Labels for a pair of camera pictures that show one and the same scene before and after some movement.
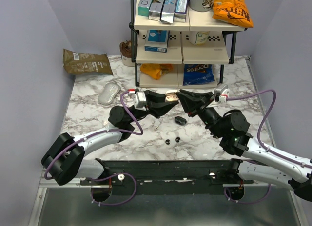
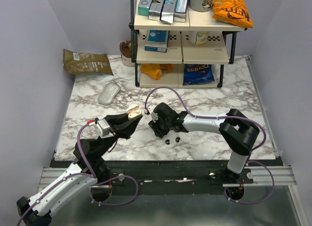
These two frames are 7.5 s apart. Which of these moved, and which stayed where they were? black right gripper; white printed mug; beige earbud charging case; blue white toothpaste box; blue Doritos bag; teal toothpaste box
Moved: black right gripper; beige earbud charging case
Stayed: white printed mug; blue white toothpaste box; teal toothpaste box; blue Doritos bag
